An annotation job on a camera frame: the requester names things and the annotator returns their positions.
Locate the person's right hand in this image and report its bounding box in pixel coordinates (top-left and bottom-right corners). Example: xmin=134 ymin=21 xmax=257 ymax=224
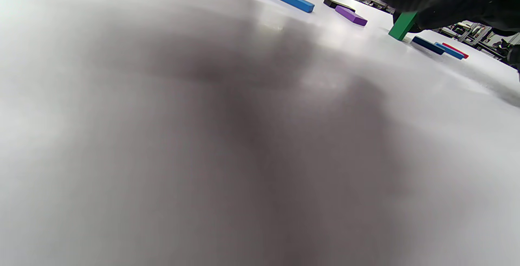
xmin=392 ymin=0 xmax=520 ymax=35

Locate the green domino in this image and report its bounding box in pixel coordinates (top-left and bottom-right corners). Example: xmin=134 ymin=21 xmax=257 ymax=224
xmin=388 ymin=11 xmax=419 ymax=41

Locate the red domino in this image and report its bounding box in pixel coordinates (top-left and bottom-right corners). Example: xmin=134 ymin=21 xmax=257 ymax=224
xmin=442 ymin=43 xmax=469 ymax=59

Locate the purple domino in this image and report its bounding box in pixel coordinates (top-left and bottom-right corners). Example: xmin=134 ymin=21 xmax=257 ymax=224
xmin=335 ymin=5 xmax=368 ymax=27

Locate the black domino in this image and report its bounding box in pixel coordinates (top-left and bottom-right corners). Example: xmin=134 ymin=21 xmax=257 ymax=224
xmin=323 ymin=0 xmax=356 ymax=13

